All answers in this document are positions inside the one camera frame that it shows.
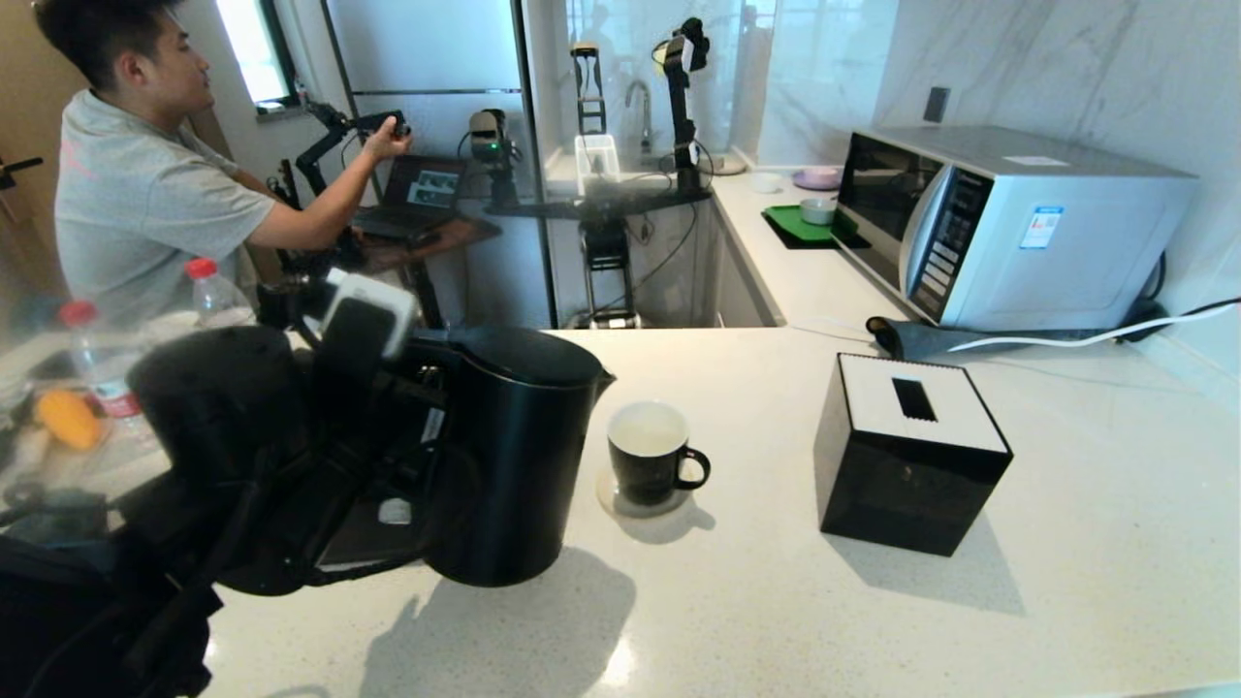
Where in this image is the black electric kettle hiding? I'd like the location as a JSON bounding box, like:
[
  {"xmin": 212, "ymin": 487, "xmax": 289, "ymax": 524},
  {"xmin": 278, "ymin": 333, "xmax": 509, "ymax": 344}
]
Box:
[{"xmin": 417, "ymin": 325, "xmax": 618, "ymax": 588}]

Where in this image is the black jointed arm behind glass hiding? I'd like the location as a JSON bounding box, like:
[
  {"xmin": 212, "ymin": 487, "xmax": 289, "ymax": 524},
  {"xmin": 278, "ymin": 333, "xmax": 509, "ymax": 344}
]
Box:
[{"xmin": 652, "ymin": 17, "xmax": 711, "ymax": 195}]

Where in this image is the brown wooden desk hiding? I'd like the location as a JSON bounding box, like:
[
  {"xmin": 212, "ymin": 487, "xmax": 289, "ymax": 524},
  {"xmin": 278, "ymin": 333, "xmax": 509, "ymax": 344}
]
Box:
[{"xmin": 320, "ymin": 215, "xmax": 503, "ymax": 331}]

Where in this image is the round clear coaster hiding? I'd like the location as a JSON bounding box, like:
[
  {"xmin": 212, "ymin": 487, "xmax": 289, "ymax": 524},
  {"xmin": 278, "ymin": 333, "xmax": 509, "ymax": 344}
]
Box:
[{"xmin": 597, "ymin": 468, "xmax": 695, "ymax": 519}]

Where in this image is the black mug white inside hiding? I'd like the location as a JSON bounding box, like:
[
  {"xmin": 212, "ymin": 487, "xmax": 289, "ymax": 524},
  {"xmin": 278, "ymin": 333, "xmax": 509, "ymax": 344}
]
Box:
[{"xmin": 608, "ymin": 400, "xmax": 712, "ymax": 507}]

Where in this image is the clear water bottle red cap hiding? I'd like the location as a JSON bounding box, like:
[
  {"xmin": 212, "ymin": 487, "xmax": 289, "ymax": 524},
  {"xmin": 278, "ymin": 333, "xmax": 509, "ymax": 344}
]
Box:
[{"xmin": 184, "ymin": 257, "xmax": 258, "ymax": 331}]

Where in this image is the black laptop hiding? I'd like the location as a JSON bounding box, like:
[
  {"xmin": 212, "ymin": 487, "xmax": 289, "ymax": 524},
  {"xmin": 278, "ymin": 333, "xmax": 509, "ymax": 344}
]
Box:
[{"xmin": 354, "ymin": 155, "xmax": 468, "ymax": 238}]

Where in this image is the black stand with crossbar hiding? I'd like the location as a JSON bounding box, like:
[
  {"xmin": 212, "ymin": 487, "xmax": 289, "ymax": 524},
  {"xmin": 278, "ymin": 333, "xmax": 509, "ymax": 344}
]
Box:
[{"xmin": 485, "ymin": 186, "xmax": 716, "ymax": 331}]

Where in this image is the orange fruit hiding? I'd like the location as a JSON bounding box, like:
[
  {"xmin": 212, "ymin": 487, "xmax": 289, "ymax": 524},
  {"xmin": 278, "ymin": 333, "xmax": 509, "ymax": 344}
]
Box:
[{"xmin": 34, "ymin": 388, "xmax": 103, "ymax": 449}]

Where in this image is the person in grey shirt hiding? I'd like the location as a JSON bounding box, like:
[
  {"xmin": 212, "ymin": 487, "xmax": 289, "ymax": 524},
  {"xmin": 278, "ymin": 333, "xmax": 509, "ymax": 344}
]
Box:
[{"xmin": 34, "ymin": 0, "xmax": 413, "ymax": 326}]

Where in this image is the tall black rack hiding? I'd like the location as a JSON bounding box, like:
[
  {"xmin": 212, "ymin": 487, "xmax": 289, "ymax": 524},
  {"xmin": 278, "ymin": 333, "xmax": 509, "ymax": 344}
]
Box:
[{"xmin": 570, "ymin": 42, "xmax": 610, "ymax": 137}]

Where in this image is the grey refrigerator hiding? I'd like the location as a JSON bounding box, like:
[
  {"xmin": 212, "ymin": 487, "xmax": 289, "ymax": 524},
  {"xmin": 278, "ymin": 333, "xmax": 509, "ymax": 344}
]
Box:
[{"xmin": 325, "ymin": 0, "xmax": 556, "ymax": 331}]

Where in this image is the chrome faucet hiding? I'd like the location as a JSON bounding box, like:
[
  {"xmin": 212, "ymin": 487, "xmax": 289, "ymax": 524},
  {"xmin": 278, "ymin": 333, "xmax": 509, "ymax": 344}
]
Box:
[{"xmin": 625, "ymin": 79, "xmax": 655, "ymax": 156}]

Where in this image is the window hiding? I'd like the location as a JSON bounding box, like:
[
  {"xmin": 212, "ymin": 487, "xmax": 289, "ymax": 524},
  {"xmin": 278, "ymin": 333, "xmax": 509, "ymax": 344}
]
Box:
[{"xmin": 215, "ymin": 0, "xmax": 302, "ymax": 115}]

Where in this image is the green mat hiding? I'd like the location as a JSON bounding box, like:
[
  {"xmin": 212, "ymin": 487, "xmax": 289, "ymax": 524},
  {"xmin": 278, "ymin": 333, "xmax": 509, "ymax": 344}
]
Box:
[{"xmin": 761, "ymin": 205, "xmax": 871, "ymax": 251}]

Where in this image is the black tissue box white lid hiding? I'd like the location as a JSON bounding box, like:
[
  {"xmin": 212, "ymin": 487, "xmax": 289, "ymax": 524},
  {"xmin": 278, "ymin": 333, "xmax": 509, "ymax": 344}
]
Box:
[{"xmin": 812, "ymin": 352, "xmax": 1014, "ymax": 557}]

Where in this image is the silver microwave oven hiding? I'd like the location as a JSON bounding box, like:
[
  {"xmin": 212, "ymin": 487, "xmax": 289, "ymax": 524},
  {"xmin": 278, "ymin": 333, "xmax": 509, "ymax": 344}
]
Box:
[{"xmin": 834, "ymin": 125, "xmax": 1198, "ymax": 334}]

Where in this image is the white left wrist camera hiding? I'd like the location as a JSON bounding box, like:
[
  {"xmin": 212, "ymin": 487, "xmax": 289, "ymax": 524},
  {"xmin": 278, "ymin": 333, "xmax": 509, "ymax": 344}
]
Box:
[{"xmin": 310, "ymin": 270, "xmax": 420, "ymax": 389}]

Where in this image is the black camera unit green light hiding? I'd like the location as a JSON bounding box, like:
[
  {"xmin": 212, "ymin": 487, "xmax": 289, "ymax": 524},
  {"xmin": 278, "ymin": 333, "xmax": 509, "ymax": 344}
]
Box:
[{"xmin": 459, "ymin": 110, "xmax": 525, "ymax": 214}]

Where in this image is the white power cable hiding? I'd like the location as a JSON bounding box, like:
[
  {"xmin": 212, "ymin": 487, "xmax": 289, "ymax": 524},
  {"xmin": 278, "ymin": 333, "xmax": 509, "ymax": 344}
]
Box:
[{"xmin": 945, "ymin": 301, "xmax": 1241, "ymax": 355}]

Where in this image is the black power cable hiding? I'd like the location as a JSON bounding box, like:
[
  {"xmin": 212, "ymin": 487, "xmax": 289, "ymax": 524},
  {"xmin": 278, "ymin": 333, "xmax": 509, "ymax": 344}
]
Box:
[{"xmin": 1115, "ymin": 254, "xmax": 1241, "ymax": 335}]

